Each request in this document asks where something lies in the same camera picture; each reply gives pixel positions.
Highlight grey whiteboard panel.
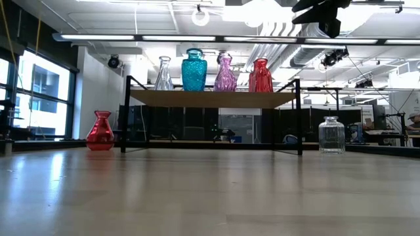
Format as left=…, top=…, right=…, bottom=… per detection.
left=219, top=108, right=263, bottom=144

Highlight person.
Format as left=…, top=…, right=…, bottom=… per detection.
left=406, top=112, right=420, bottom=148

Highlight wooden shelf with black frame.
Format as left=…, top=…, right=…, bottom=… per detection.
left=119, top=75, right=303, bottom=157

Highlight red flared ribbed vase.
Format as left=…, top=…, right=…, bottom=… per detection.
left=248, top=58, right=274, bottom=93

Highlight black clamp stand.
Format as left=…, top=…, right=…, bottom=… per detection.
left=380, top=111, right=410, bottom=148

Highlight black overhead light bar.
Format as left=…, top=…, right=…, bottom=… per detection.
left=52, top=31, right=420, bottom=46

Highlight black aluminium table frame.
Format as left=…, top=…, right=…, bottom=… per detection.
left=0, top=139, right=420, bottom=159

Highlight square textured teal vase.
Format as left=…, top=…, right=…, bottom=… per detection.
left=181, top=47, right=208, bottom=92

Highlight pink diamond-pattern vase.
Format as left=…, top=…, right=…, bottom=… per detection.
left=213, top=54, right=238, bottom=92

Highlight silver ventilation duct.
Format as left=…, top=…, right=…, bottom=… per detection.
left=245, top=19, right=348, bottom=68

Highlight black ceiling spotlight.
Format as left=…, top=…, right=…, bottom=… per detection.
left=354, top=77, right=374, bottom=89
left=320, top=48, right=349, bottom=68

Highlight white ring lamp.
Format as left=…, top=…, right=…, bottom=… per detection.
left=191, top=6, right=211, bottom=28

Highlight black room divider panels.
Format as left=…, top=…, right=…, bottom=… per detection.
left=117, top=104, right=219, bottom=142

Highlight clear ribbed glass jar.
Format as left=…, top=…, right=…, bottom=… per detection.
left=318, top=115, right=347, bottom=155

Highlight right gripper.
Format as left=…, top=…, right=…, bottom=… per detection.
left=291, top=0, right=352, bottom=39

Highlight small red bulbous vase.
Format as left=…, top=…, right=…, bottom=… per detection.
left=85, top=109, right=116, bottom=151

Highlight black computer monitor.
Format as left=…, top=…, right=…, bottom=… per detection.
left=372, top=104, right=388, bottom=130

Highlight tall clear glass vase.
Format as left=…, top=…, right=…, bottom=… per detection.
left=154, top=55, right=175, bottom=92

